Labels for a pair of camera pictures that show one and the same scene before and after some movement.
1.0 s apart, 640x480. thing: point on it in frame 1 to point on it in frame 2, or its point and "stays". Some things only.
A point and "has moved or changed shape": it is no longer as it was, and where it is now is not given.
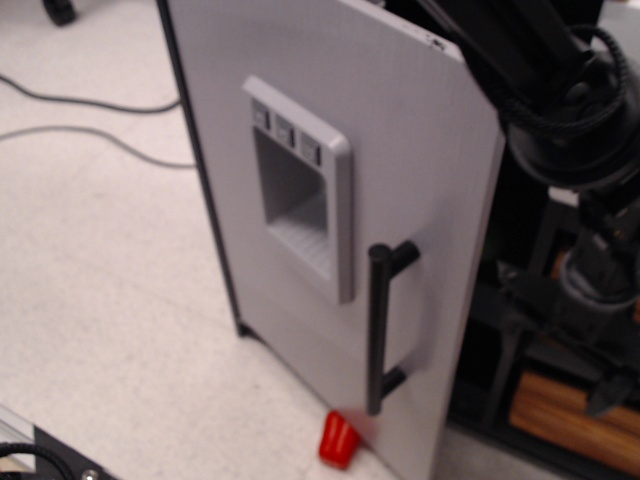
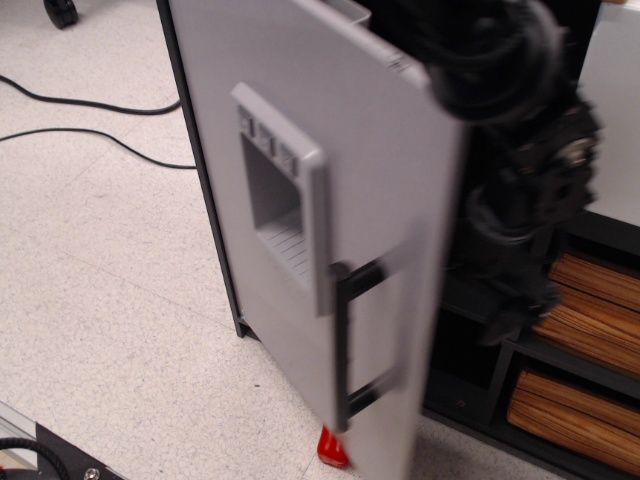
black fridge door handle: [384, 263] to [347, 277]
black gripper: [587, 307] to [515, 210]
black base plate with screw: [79, 465] stays
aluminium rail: [15, 429] stays
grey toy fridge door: [324, 130] has moved or changed shape
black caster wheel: [62, 12] stays
